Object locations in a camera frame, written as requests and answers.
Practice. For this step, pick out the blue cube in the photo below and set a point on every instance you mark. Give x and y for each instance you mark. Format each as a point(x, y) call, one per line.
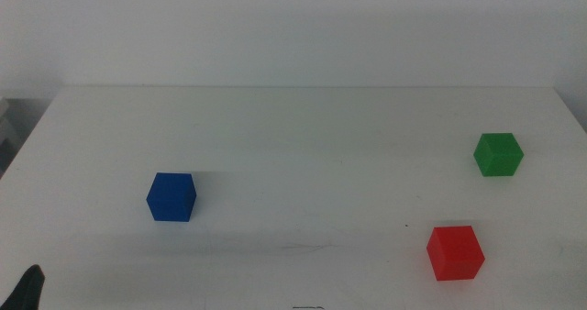
point(171, 200)

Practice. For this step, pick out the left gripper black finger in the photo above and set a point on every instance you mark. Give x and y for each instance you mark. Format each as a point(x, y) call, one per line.
point(26, 291)

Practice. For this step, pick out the red cube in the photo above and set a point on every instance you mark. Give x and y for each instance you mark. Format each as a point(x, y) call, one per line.
point(456, 255)

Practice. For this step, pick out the green cube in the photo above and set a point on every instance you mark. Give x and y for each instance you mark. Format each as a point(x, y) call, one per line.
point(499, 156)

